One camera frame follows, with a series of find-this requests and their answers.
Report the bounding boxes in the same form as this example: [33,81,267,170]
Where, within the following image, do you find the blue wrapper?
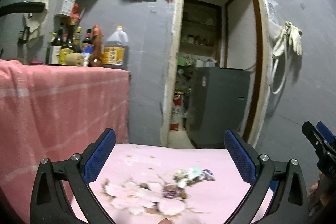
[199,169,215,181]

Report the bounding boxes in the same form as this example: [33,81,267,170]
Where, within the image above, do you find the white paper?
[173,165,202,189]

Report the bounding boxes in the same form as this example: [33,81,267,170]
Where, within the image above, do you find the person's right hand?
[308,171,335,213]

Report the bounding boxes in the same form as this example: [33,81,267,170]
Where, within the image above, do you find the light pink table cloth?
[90,144,250,223]

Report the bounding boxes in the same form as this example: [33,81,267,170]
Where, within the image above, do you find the pink checkered counter cloth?
[1,60,129,222]

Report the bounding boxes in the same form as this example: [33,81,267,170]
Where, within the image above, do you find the cream rubber gloves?
[272,20,302,59]

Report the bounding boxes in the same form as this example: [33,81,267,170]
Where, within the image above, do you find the grey washing machine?
[186,67,250,148]

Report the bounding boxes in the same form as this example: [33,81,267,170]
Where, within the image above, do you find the red white sack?
[170,91,183,131]

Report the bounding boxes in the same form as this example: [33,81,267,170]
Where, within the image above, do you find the dark sauce bottle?
[59,25,75,65]

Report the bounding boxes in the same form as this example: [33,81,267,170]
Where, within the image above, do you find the green box on shelf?
[178,56,185,66]

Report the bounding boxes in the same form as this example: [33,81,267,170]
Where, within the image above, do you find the large dark oil jug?
[102,26,129,70]

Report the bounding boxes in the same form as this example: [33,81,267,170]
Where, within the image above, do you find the hanging beige towel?
[23,0,55,41]

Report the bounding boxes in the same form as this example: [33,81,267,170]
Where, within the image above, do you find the white hose loop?
[269,37,288,96]

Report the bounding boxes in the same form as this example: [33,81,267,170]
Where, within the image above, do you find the wooden door frame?
[160,0,272,147]

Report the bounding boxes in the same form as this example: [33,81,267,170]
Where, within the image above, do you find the black pan handle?
[0,1,45,17]

